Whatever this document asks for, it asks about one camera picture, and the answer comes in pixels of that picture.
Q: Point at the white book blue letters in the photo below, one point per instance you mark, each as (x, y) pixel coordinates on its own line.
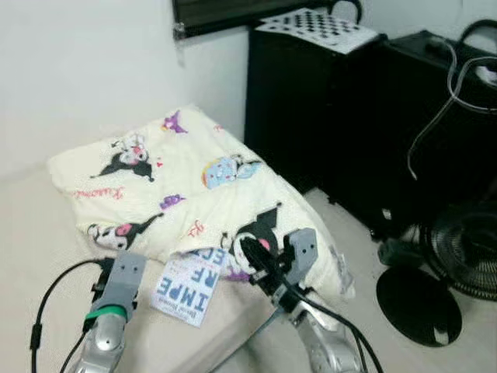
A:
(186, 289)

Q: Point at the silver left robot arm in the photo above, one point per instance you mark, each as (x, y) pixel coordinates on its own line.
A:
(105, 342)

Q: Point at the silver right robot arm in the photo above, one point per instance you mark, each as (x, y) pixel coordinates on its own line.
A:
(326, 346)

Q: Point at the cream sheeted bed mattress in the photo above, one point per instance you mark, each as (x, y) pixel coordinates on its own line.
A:
(31, 256)

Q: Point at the cream cartoon print quilt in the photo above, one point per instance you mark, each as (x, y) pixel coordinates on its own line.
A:
(186, 202)

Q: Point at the black floor fan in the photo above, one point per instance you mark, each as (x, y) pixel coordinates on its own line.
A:
(419, 307)

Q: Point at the wide black cabinet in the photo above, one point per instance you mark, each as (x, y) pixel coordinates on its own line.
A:
(388, 140)

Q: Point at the white power strip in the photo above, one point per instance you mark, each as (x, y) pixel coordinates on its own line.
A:
(486, 75)

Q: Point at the checkerboard calibration sheet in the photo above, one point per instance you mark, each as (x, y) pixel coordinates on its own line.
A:
(318, 29)

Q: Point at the dark window blind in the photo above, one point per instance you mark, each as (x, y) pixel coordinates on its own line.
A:
(225, 12)

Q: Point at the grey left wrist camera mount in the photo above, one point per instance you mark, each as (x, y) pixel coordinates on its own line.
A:
(123, 280)

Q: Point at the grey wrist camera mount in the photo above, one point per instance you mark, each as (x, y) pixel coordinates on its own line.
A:
(123, 280)
(303, 252)

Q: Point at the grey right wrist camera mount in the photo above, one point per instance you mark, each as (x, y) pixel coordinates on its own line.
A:
(303, 252)

